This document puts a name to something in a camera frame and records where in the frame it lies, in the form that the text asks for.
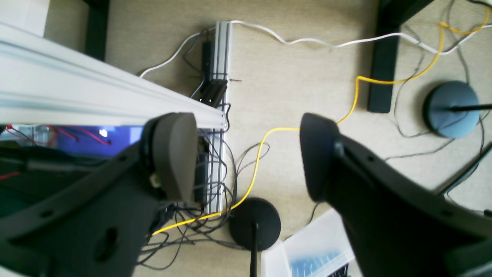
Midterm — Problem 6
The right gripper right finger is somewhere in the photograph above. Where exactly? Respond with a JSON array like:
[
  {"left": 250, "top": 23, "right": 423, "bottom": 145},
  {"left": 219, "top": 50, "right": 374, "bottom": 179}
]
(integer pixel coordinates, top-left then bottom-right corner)
[{"left": 300, "top": 113, "right": 492, "bottom": 277}]

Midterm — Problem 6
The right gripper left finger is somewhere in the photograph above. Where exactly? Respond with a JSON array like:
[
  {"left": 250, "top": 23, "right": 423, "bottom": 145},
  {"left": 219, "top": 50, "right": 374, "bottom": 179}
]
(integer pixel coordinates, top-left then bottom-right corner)
[{"left": 1, "top": 113, "right": 198, "bottom": 277}]

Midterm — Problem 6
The clear plastic storage box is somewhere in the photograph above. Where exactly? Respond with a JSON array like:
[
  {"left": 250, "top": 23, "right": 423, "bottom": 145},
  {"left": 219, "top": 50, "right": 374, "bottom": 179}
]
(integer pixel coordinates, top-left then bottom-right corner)
[{"left": 260, "top": 209, "right": 355, "bottom": 277}]

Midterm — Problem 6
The grey round stand base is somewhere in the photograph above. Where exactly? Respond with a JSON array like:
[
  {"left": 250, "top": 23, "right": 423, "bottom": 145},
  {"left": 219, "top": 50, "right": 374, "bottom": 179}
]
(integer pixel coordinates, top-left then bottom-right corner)
[{"left": 422, "top": 81, "right": 491, "bottom": 139}]

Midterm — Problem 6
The black round stand base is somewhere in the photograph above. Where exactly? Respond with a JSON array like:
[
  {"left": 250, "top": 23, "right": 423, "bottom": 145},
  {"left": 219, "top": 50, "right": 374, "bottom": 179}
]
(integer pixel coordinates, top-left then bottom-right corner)
[{"left": 229, "top": 197, "right": 281, "bottom": 277}]

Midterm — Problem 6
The black table leg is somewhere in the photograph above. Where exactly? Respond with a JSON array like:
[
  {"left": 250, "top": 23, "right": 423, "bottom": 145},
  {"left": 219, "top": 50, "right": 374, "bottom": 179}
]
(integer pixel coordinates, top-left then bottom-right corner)
[{"left": 367, "top": 0, "right": 432, "bottom": 113}]

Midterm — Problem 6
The aluminium extrusion rail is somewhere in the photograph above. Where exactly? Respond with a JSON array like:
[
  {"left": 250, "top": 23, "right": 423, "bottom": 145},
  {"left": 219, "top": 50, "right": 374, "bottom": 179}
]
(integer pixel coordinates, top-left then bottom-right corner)
[{"left": 204, "top": 21, "right": 234, "bottom": 214}]

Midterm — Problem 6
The white cable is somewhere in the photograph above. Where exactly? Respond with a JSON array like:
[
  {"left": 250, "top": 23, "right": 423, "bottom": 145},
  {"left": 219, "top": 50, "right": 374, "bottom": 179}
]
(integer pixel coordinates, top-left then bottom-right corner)
[{"left": 139, "top": 20, "right": 492, "bottom": 78}]

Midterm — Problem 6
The yellow cable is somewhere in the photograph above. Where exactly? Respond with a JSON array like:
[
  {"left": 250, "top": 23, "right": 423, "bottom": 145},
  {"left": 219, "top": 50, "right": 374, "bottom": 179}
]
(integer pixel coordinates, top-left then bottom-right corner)
[{"left": 148, "top": 6, "right": 492, "bottom": 236}]

